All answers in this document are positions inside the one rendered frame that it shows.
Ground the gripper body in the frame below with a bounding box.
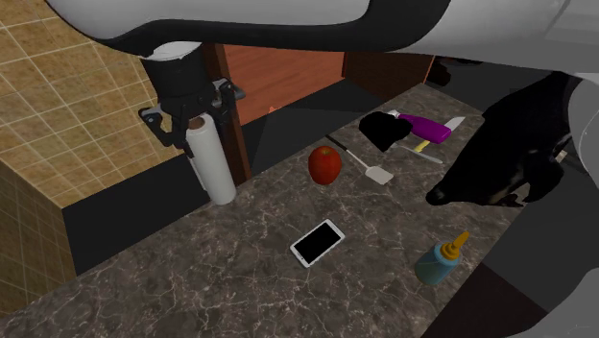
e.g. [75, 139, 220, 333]
[139, 51, 222, 121]

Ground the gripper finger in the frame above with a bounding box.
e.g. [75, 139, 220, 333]
[210, 78, 247, 126]
[138, 105, 195, 158]

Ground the brown wooden cabinet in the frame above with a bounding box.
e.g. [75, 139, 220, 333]
[201, 42, 438, 187]

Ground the white paper towel roll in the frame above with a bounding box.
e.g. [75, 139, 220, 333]
[185, 116, 238, 206]

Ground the red apple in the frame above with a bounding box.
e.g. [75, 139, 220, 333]
[307, 144, 344, 187]

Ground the black lumpy object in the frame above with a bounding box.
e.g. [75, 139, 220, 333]
[358, 110, 415, 154]

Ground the white smartphone with black screen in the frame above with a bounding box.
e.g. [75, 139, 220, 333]
[289, 217, 347, 270]

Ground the purple bottle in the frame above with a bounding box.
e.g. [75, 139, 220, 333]
[387, 109, 453, 145]

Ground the grey table knife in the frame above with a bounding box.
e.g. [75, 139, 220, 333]
[392, 142, 443, 165]

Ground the blue bottle with orange nozzle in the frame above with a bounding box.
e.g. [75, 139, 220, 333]
[414, 229, 471, 287]

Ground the white spatula with black handle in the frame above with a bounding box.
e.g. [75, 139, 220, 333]
[325, 133, 395, 186]

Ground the knife with yellow handle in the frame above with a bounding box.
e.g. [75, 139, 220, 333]
[413, 116, 467, 155]

